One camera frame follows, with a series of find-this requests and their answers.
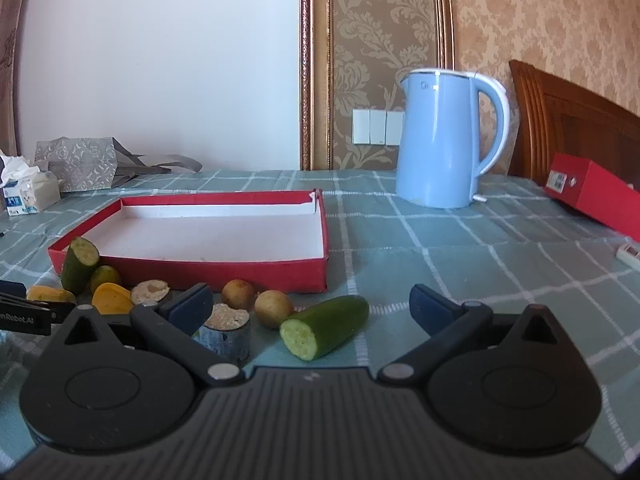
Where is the sugarcane piece flat top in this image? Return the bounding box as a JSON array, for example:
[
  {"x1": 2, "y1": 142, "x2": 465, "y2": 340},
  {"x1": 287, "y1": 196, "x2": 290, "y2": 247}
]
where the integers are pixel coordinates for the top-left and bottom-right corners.
[{"x1": 193, "y1": 304, "x2": 250, "y2": 367}]

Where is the green checked tablecloth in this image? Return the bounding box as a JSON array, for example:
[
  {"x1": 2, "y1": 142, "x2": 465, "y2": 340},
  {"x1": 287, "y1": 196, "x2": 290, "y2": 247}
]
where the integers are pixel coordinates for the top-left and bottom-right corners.
[{"x1": 1, "y1": 170, "x2": 639, "y2": 470}]

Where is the grey patterned paper bag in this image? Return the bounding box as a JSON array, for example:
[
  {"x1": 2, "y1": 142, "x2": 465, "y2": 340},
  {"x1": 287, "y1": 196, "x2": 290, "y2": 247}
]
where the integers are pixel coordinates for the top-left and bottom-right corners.
[{"x1": 34, "y1": 136, "x2": 203, "y2": 193}]

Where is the white remote control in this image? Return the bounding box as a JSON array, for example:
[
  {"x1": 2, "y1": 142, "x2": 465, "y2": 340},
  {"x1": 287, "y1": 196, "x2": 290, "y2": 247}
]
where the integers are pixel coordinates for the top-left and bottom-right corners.
[{"x1": 615, "y1": 244, "x2": 640, "y2": 272}]

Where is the white wall switch panel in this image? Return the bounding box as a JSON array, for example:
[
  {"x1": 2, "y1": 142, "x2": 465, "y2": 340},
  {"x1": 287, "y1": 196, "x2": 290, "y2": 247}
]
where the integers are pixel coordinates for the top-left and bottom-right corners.
[{"x1": 352, "y1": 110, "x2": 405, "y2": 146}]

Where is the red cardboard box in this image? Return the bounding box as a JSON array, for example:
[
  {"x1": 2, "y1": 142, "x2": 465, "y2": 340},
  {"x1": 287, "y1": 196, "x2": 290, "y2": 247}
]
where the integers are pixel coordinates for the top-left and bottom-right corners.
[{"x1": 544, "y1": 153, "x2": 640, "y2": 242}]

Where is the gold ornate wall frame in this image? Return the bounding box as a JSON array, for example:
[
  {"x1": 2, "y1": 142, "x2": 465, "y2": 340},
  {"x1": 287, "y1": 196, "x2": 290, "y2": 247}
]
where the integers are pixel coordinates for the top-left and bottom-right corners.
[{"x1": 299, "y1": 0, "x2": 456, "y2": 170}]

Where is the whole-end green cucumber half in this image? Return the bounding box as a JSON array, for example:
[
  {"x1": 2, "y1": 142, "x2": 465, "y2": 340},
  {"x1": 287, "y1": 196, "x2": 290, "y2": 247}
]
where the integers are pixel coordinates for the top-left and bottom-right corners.
[{"x1": 61, "y1": 236, "x2": 101, "y2": 295}]

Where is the light blue electric kettle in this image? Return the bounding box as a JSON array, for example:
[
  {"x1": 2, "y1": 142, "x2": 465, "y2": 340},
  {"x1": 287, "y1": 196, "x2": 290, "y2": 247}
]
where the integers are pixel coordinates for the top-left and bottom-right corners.
[{"x1": 396, "y1": 68, "x2": 511, "y2": 209}]

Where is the red shallow cardboard tray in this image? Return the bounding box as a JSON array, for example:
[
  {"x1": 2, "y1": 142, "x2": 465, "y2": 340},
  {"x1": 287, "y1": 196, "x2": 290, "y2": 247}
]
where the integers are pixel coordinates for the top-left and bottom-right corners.
[{"x1": 48, "y1": 190, "x2": 329, "y2": 294}]

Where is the yellow jackfruit piece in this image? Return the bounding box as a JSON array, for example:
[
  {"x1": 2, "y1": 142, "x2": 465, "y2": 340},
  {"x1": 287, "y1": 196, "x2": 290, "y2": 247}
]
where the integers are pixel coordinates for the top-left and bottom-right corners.
[
  {"x1": 26, "y1": 285, "x2": 76, "y2": 304},
  {"x1": 91, "y1": 283, "x2": 134, "y2": 314}
]

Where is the brown wooden headboard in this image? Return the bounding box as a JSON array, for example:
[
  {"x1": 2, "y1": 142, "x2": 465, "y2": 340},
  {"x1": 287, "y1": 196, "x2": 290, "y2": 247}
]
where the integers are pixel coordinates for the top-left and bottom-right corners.
[{"x1": 509, "y1": 60, "x2": 640, "y2": 188}]

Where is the cut green cucumber half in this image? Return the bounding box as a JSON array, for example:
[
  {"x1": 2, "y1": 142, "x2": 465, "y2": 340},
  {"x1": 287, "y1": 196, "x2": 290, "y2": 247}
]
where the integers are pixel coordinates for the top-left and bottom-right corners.
[{"x1": 279, "y1": 295, "x2": 369, "y2": 362}]

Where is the green tomato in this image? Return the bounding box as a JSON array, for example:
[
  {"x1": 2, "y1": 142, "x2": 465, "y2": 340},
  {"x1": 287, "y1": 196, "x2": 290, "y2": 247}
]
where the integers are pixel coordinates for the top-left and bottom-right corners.
[{"x1": 89, "y1": 264, "x2": 122, "y2": 292}]

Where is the cat print tissue pack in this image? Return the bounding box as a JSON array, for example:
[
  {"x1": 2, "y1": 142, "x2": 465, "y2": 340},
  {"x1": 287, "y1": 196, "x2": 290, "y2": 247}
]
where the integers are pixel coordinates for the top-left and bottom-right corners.
[{"x1": 1, "y1": 153, "x2": 61, "y2": 217}]

